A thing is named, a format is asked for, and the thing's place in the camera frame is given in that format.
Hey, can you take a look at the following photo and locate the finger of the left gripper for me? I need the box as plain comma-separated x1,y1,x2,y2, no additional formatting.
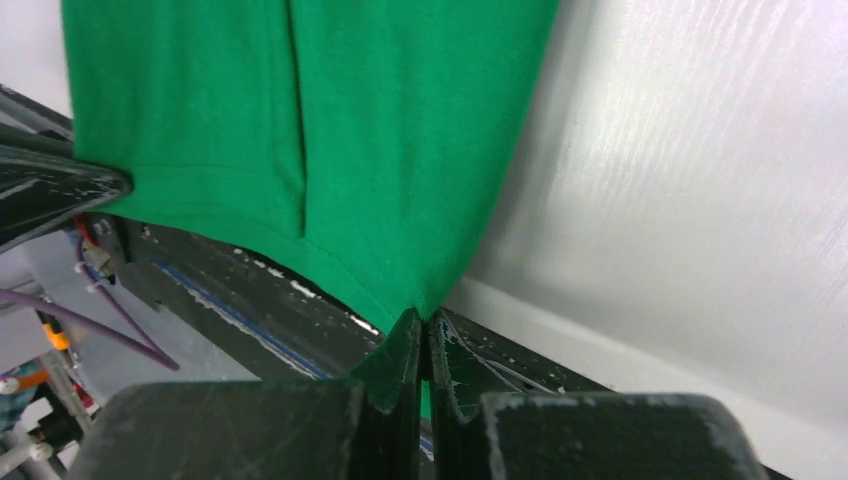
1,145,133,252

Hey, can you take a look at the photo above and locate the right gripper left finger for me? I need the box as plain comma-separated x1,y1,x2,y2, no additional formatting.
68,310,423,479

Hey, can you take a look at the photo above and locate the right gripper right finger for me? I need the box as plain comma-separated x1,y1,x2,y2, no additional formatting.
428,315,767,479

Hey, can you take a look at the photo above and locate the green t shirt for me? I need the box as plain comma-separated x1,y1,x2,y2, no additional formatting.
60,0,561,422

